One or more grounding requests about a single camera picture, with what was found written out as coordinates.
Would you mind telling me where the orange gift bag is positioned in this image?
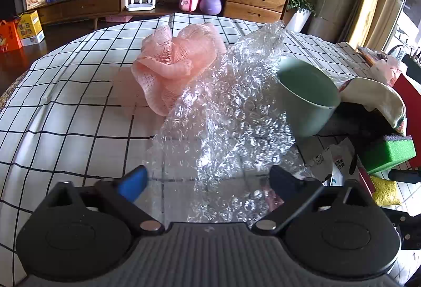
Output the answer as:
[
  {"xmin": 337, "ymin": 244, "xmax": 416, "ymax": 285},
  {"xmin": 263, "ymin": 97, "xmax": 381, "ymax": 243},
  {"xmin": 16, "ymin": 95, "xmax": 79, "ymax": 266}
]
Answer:
[{"xmin": 0, "ymin": 20, "xmax": 22, "ymax": 53}]

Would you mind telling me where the red white storage box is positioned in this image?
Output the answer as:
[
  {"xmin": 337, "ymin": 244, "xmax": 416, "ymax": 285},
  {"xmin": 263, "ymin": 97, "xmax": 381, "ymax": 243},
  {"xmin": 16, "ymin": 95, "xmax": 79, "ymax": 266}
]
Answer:
[{"xmin": 393, "ymin": 73, "xmax": 421, "ymax": 168}]

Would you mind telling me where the white patterned cloth bag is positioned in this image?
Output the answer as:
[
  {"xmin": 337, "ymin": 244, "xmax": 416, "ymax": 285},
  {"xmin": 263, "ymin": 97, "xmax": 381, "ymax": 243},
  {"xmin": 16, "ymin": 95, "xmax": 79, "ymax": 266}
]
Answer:
[{"xmin": 335, "ymin": 77, "xmax": 408, "ymax": 137}]

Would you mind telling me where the yellow sponge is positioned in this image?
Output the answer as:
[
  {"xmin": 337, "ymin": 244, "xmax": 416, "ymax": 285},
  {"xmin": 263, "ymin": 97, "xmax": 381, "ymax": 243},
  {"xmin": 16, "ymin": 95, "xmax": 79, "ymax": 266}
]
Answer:
[{"xmin": 370, "ymin": 175, "xmax": 400, "ymax": 207}]

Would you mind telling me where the purple kettlebell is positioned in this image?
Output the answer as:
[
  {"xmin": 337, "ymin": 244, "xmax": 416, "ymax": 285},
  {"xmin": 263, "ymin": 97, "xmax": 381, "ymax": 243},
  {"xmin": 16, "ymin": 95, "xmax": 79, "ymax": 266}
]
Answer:
[{"xmin": 199, "ymin": 0, "xmax": 222, "ymax": 16}]

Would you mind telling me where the clear bubble wrap sheet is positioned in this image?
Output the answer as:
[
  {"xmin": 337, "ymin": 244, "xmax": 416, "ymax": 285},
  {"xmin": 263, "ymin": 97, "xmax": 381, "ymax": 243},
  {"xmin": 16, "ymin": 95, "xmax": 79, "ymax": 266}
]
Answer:
[{"xmin": 140, "ymin": 22, "xmax": 310, "ymax": 225}]

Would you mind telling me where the pink mesh bath sponge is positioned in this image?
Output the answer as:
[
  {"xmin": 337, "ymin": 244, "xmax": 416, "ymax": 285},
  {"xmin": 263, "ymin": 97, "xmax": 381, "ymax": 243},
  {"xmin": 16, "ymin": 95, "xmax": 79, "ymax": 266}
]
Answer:
[{"xmin": 131, "ymin": 23, "xmax": 226, "ymax": 116}]

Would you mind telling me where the yellow cardboard box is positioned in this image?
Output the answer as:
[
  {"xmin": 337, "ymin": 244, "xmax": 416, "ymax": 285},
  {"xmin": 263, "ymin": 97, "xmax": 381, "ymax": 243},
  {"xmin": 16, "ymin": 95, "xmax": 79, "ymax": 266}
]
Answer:
[{"xmin": 16, "ymin": 11, "xmax": 45, "ymax": 47}]

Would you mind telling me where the green scouring sponge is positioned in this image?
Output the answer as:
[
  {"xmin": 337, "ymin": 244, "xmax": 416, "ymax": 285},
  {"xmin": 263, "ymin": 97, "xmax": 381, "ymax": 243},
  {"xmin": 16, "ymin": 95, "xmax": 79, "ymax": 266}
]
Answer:
[{"xmin": 357, "ymin": 135, "xmax": 416, "ymax": 175}]

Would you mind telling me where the green ceramic mug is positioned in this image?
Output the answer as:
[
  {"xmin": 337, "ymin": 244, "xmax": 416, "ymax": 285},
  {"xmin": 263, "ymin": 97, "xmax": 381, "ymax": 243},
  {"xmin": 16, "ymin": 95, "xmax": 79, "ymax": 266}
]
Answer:
[{"xmin": 276, "ymin": 56, "xmax": 341, "ymax": 138}]

